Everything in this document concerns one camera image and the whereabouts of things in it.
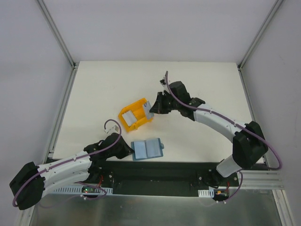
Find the yellow plastic bin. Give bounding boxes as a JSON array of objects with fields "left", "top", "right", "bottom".
[{"left": 118, "top": 98, "right": 154, "bottom": 133}]

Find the blue leather card holder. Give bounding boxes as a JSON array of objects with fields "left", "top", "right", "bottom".
[{"left": 131, "top": 138, "right": 164, "bottom": 161}]

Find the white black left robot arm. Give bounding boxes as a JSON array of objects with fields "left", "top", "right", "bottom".
[{"left": 9, "top": 133, "right": 134, "bottom": 210}]

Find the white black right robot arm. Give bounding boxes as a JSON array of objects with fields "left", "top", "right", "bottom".
[{"left": 150, "top": 80, "right": 268, "bottom": 186}]

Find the stack of white cards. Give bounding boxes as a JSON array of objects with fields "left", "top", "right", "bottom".
[{"left": 122, "top": 111, "right": 137, "bottom": 127}]

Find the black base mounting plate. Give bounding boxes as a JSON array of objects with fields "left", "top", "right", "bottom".
[{"left": 77, "top": 159, "right": 246, "bottom": 197}]

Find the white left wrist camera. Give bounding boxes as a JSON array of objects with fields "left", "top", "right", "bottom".
[{"left": 104, "top": 125, "right": 119, "bottom": 134}]

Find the white slotted cable duct left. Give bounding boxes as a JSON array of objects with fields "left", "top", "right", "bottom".
[{"left": 51, "top": 185, "right": 113, "bottom": 195}]

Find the white slotted cable duct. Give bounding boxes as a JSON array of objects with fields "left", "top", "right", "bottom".
[
  {"left": 198, "top": 189, "right": 214, "bottom": 198},
  {"left": 51, "top": 185, "right": 113, "bottom": 195}
]

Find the white slotted cable duct right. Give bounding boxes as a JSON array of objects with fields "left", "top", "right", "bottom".
[{"left": 198, "top": 189, "right": 214, "bottom": 198}]

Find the aluminium frame rail left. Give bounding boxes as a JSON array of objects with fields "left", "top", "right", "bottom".
[{"left": 35, "top": 0, "right": 77, "bottom": 69}]

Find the aluminium frame rail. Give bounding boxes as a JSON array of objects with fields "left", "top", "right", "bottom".
[
  {"left": 35, "top": 0, "right": 77, "bottom": 69},
  {"left": 238, "top": 0, "right": 285, "bottom": 71}
]

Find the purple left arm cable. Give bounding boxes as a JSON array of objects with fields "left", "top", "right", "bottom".
[{"left": 12, "top": 119, "right": 122, "bottom": 208}]

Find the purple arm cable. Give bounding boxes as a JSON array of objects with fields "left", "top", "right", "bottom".
[
  {"left": 164, "top": 71, "right": 282, "bottom": 170},
  {"left": 12, "top": 119, "right": 122, "bottom": 208}
]

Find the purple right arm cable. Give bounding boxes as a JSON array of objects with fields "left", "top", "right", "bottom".
[{"left": 164, "top": 71, "right": 282, "bottom": 170}]

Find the aluminium frame rail right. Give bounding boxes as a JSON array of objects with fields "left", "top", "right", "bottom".
[{"left": 238, "top": 0, "right": 285, "bottom": 71}]

